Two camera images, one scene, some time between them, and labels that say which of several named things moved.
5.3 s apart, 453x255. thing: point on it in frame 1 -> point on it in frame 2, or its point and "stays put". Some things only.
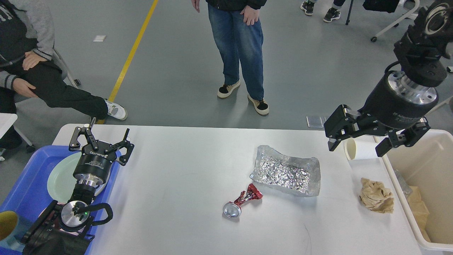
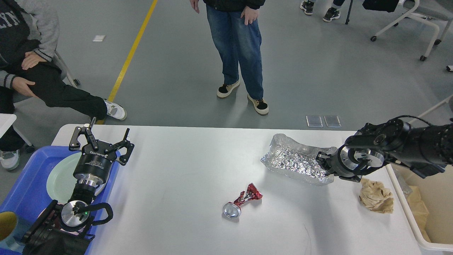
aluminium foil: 299,176 -> 296,162
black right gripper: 393,105 -> 345,166
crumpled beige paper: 376,196 stays put
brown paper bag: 418,209 stays put
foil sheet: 406,187 stays put
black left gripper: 94,165 stays put
